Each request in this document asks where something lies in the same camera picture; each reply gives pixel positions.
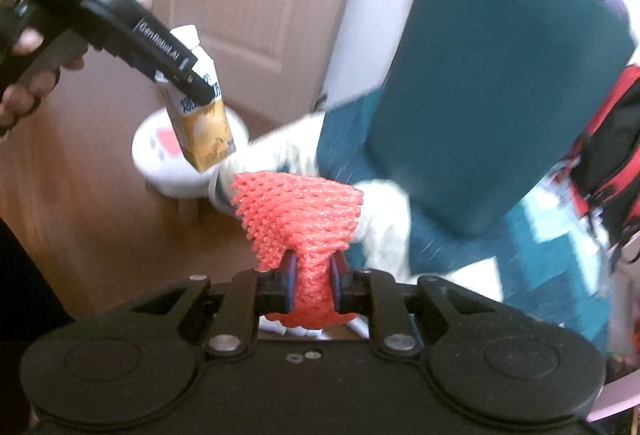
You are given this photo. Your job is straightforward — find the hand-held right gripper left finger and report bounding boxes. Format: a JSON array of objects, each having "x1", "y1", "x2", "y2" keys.
[{"x1": 130, "y1": 252, "x2": 297, "y2": 359}]

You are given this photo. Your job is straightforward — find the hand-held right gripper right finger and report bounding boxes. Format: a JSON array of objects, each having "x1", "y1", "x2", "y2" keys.
[{"x1": 327, "y1": 254, "x2": 502, "y2": 359}]

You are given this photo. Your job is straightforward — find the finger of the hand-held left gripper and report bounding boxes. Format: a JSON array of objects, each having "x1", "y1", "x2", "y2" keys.
[{"x1": 154, "y1": 64, "x2": 217, "y2": 107}]

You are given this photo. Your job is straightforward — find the brown white drink carton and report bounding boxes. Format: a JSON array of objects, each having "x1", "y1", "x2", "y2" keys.
[{"x1": 159, "y1": 24, "x2": 237, "y2": 174}]

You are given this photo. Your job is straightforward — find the orange foam fruit net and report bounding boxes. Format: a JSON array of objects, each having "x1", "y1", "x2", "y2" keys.
[{"x1": 230, "y1": 170, "x2": 364, "y2": 331}]

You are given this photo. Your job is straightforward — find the person's left hand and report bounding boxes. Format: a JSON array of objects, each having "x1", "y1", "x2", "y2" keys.
[{"x1": 0, "y1": 29, "x2": 87, "y2": 132}]

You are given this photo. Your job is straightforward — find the beige wooden door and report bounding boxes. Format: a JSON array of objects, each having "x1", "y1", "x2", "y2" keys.
[{"x1": 154, "y1": 0, "x2": 375, "y2": 127}]

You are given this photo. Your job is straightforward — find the red black backpack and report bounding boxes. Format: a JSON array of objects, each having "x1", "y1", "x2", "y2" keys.
[{"x1": 569, "y1": 64, "x2": 640, "y2": 262}]

